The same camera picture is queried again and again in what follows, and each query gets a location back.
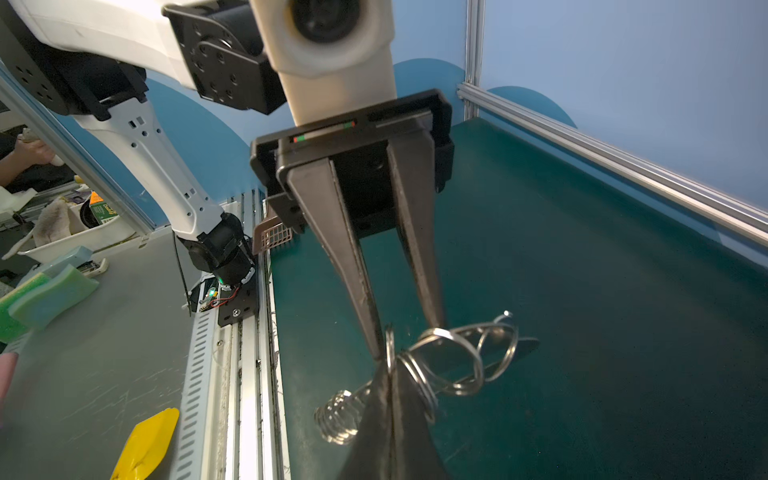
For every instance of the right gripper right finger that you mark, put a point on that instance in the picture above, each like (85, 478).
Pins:
(414, 453)

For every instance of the green blue sponge stack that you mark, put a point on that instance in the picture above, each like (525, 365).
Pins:
(52, 289)

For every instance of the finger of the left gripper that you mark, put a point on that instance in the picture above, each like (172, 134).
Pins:
(317, 190)
(412, 172)

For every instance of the yellow toy shovel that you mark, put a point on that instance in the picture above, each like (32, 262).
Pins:
(146, 446)

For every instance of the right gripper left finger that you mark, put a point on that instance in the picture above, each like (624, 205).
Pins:
(371, 451)

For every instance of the left green circuit board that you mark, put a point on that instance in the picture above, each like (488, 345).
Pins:
(209, 293)

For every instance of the pink purple spatula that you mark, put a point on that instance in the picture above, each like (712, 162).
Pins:
(8, 363)

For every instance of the left side frame bar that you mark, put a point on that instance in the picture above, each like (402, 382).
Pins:
(95, 163)

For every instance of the left aluminium frame post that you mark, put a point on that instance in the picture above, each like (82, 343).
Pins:
(474, 41)

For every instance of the white tray with cloth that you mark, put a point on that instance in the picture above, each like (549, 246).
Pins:
(63, 226)

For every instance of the back aluminium frame bar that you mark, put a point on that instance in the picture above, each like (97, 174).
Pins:
(737, 216)

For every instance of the person at desk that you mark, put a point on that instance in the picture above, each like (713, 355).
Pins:
(29, 165)

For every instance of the brown slotted spatula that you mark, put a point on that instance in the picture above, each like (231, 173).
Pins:
(270, 234)

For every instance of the aluminium mounting rail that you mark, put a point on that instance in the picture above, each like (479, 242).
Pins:
(256, 435)

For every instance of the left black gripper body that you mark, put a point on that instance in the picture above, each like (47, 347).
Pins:
(356, 143)

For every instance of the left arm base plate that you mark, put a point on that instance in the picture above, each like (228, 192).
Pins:
(243, 303)

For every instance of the white slotted cable duct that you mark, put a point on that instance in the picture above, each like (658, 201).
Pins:
(188, 457)

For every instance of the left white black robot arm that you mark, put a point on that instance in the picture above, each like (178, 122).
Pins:
(89, 59)

